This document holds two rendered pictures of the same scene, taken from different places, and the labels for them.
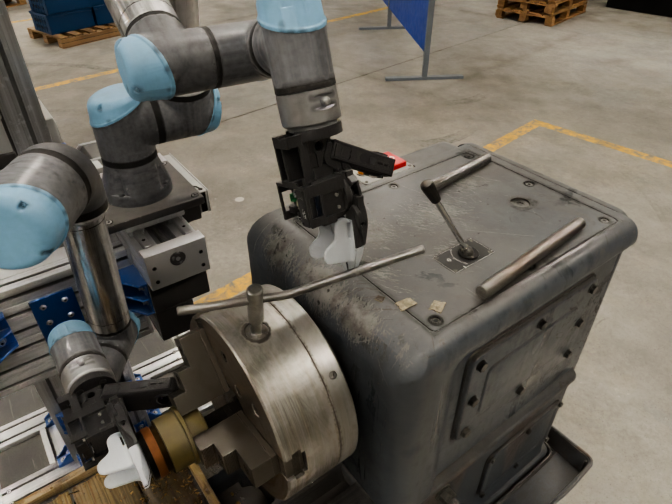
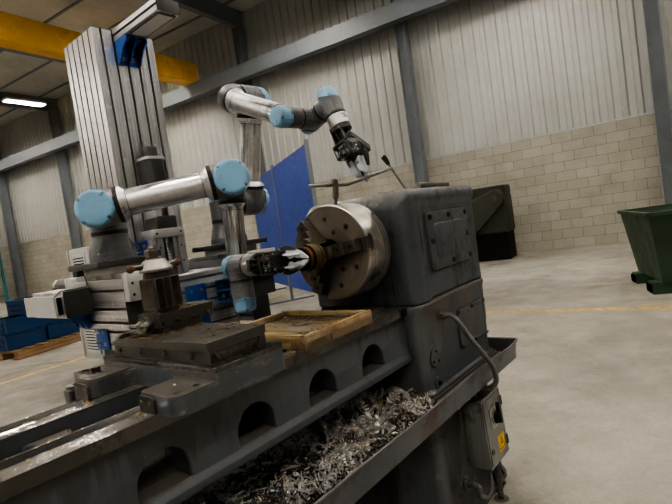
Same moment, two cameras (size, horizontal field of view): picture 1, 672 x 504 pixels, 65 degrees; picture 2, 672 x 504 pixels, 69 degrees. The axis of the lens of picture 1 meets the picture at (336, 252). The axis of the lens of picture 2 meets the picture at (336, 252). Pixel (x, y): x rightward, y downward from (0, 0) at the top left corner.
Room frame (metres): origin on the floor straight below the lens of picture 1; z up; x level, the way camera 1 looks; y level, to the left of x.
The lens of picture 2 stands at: (-1.06, 0.54, 1.17)
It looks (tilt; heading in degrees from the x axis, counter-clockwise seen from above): 3 degrees down; 346
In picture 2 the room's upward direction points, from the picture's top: 8 degrees counter-clockwise
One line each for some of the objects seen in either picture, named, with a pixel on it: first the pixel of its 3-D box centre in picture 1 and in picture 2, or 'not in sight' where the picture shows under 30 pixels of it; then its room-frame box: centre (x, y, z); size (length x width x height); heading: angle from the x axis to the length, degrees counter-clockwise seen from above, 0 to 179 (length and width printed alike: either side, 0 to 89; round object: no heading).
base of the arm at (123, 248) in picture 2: not in sight; (111, 245); (0.76, 0.85, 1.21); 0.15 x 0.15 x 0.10
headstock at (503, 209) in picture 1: (430, 295); (397, 243); (0.80, -0.19, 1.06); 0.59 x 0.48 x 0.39; 127
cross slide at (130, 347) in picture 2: not in sight; (180, 340); (0.18, 0.64, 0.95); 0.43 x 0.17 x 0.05; 37
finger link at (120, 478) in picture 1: (125, 473); (294, 265); (0.41, 0.30, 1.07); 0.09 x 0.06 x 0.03; 36
